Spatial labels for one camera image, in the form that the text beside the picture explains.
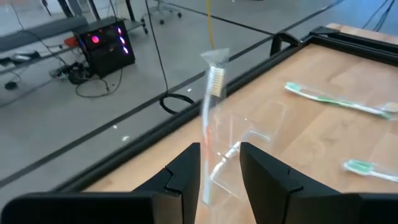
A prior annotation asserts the metal cart leg with caster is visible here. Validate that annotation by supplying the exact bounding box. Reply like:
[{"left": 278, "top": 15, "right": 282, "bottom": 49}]
[{"left": 124, "top": 0, "right": 149, "bottom": 34}]

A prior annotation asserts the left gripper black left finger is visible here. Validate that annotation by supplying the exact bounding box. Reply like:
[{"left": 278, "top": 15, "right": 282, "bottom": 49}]
[{"left": 0, "top": 142, "right": 201, "bottom": 224}]

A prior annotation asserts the office chair wheeled base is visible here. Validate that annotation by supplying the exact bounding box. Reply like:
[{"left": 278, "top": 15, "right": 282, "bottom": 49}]
[{"left": 141, "top": 0, "right": 183, "bottom": 26}]

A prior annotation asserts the black table edge frame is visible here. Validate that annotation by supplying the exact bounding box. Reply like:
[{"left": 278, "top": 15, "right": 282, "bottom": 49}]
[{"left": 52, "top": 25, "right": 398, "bottom": 192}]

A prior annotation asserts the black frame corner bracket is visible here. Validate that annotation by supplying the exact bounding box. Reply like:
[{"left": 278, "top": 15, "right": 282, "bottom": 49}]
[{"left": 269, "top": 30, "right": 302, "bottom": 57}]

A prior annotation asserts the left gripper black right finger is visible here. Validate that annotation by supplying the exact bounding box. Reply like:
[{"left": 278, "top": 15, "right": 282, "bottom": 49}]
[{"left": 240, "top": 142, "right": 398, "bottom": 224}]

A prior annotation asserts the black padded bench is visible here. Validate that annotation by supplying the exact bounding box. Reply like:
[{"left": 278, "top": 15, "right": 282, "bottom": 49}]
[{"left": 0, "top": 15, "right": 90, "bottom": 52}]

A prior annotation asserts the power strip with cables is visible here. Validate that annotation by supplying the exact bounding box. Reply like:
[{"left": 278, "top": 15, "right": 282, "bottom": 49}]
[{"left": 49, "top": 62, "right": 91, "bottom": 85}]

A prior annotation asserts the yellow hanging cable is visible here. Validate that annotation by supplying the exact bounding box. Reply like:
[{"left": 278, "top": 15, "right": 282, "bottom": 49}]
[{"left": 205, "top": 0, "right": 216, "bottom": 50}]

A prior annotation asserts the black computer tower with lights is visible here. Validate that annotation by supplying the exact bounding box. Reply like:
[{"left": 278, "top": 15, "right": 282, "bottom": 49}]
[{"left": 73, "top": 17, "right": 136, "bottom": 78}]

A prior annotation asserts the orange toothbrush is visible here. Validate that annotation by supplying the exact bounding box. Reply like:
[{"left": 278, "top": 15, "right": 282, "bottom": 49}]
[{"left": 200, "top": 48, "right": 231, "bottom": 206}]

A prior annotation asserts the green toothbrush in clear wrapper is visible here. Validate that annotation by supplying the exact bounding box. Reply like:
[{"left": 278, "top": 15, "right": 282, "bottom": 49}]
[
  {"left": 284, "top": 81, "right": 398, "bottom": 121},
  {"left": 341, "top": 159, "right": 398, "bottom": 184}
]

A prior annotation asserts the black floor cable with coil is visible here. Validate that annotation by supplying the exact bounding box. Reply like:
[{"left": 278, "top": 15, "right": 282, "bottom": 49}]
[{"left": 144, "top": 0, "right": 196, "bottom": 115}]

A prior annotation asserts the clear acrylic organizer box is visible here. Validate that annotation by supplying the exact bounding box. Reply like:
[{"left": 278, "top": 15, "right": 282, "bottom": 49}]
[{"left": 201, "top": 99, "right": 289, "bottom": 200}]

